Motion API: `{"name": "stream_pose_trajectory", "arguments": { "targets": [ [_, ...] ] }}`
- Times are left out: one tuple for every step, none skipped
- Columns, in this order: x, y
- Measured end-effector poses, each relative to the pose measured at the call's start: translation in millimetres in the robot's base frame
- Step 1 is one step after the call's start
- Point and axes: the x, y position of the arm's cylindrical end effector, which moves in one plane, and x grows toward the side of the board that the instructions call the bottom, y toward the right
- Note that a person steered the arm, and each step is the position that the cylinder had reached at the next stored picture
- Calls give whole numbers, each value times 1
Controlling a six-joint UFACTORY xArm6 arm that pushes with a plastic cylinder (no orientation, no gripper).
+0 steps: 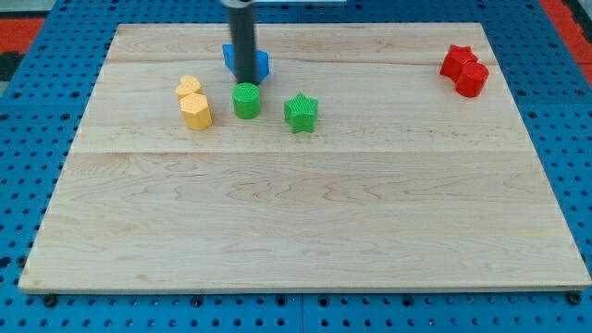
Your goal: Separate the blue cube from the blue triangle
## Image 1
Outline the blue cube block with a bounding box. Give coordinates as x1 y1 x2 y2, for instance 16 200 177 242
256 49 270 85

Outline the blue triangle block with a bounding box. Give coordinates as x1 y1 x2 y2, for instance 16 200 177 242
222 43 236 75

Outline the green star block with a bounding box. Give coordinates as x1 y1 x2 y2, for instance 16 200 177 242
284 92 318 133

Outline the green cylinder block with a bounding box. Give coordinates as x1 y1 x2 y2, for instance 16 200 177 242
232 82 261 119

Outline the light wooden board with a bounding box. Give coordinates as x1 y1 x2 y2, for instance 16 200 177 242
18 23 591 294

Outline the yellow hexagon block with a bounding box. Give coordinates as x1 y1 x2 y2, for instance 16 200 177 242
179 93 213 130

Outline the yellow heart block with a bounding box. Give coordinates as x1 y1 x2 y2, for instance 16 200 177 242
175 75 203 100

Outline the red star block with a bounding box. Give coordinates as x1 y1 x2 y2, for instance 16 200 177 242
439 44 478 82

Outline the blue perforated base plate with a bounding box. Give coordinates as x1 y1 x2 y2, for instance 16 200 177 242
0 0 592 333

